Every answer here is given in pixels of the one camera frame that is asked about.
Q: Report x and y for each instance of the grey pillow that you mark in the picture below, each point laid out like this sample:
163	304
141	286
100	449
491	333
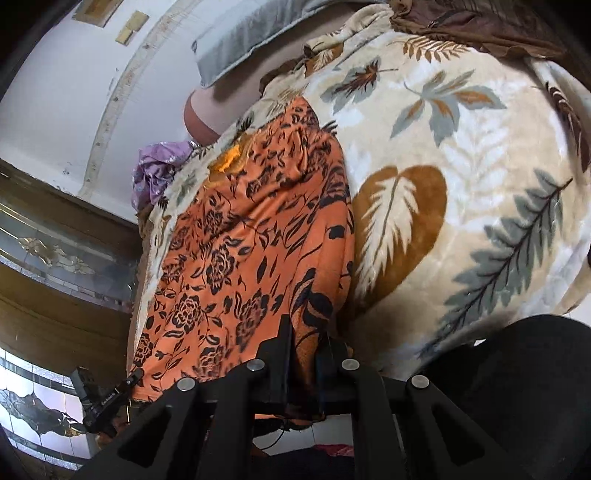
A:
249	41

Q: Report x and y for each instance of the orange floral blouse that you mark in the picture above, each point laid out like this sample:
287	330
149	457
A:
240	258

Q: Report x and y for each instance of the wooden door with glass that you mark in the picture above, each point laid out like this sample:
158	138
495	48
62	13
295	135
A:
55	240

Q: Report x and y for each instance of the purple floral cloth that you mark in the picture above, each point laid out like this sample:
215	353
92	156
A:
154	173

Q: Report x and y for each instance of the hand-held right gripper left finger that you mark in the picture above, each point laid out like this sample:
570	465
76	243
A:
277	369

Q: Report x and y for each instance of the leaf-print blanket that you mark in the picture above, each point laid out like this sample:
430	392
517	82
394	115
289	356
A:
461	194

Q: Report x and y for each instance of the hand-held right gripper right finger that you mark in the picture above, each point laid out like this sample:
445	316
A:
332	374

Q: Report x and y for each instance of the framed wall panel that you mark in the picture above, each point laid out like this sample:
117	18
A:
94	9

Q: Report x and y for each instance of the beige wall switch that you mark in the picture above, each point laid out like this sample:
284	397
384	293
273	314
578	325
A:
131	21
123	36

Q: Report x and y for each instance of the brown cloth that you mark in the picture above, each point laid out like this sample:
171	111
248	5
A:
471	23

